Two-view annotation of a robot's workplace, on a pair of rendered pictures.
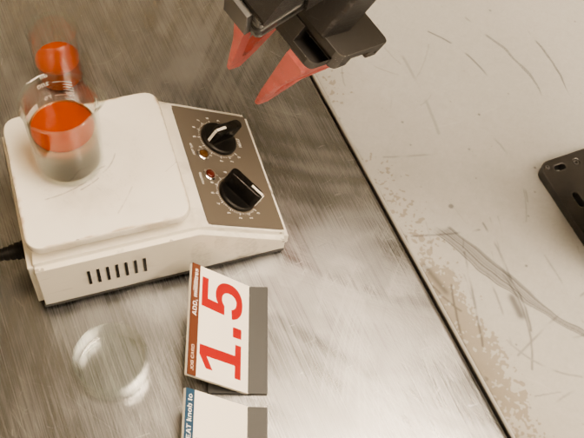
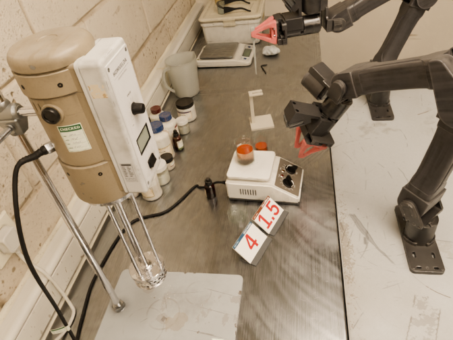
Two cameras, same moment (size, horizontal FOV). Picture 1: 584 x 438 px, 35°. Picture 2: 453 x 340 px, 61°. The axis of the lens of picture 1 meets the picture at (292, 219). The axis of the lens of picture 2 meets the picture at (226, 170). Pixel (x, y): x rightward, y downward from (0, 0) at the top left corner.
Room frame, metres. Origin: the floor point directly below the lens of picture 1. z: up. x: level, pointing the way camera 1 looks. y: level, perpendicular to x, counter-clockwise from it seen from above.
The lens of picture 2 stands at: (-0.26, -0.38, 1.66)
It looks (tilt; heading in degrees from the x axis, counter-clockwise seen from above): 40 degrees down; 45
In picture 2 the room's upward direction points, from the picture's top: 10 degrees counter-clockwise
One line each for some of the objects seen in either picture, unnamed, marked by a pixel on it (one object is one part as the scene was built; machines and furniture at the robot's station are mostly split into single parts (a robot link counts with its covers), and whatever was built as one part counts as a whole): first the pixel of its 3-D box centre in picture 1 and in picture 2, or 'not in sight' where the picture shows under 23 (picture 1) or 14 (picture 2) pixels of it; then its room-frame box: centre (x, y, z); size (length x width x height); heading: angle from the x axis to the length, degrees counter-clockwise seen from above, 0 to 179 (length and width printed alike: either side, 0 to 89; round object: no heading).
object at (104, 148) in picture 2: not in sight; (97, 125); (-0.04, 0.06, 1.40); 0.15 x 0.11 x 0.24; 120
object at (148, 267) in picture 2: not in sight; (132, 234); (-0.05, 0.08, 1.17); 0.07 x 0.07 x 0.25
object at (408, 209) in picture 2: not in sight; (421, 206); (0.43, -0.28, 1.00); 0.09 x 0.06 x 0.06; 165
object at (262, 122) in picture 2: not in sight; (259, 107); (0.66, 0.32, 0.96); 0.08 x 0.08 x 0.13; 43
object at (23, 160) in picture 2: not in sight; (32, 156); (-0.13, 0.10, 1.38); 0.03 x 0.01 x 0.01; 177
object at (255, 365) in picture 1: (228, 328); (270, 215); (0.29, 0.04, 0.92); 0.09 x 0.06 x 0.04; 8
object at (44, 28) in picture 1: (56, 53); (261, 144); (0.53, 0.23, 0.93); 0.04 x 0.04 x 0.06
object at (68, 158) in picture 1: (68, 130); (245, 150); (0.38, 0.17, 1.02); 0.06 x 0.05 x 0.08; 105
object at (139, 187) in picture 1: (95, 169); (251, 164); (0.38, 0.15, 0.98); 0.12 x 0.12 x 0.01; 25
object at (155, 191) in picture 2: not in sight; (147, 181); (0.19, 0.39, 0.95); 0.06 x 0.06 x 0.11
